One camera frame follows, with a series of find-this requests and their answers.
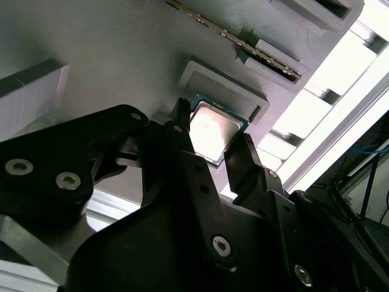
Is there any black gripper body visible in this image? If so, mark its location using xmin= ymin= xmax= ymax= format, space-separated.
xmin=67 ymin=194 xmax=294 ymax=292

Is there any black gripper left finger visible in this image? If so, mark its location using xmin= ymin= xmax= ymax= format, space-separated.
xmin=0 ymin=97 xmax=241 ymax=273

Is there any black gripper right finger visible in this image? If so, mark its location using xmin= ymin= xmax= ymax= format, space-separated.
xmin=224 ymin=133 xmax=389 ymax=292

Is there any silver CPU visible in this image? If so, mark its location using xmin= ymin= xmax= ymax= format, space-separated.
xmin=188 ymin=93 xmax=250 ymax=167

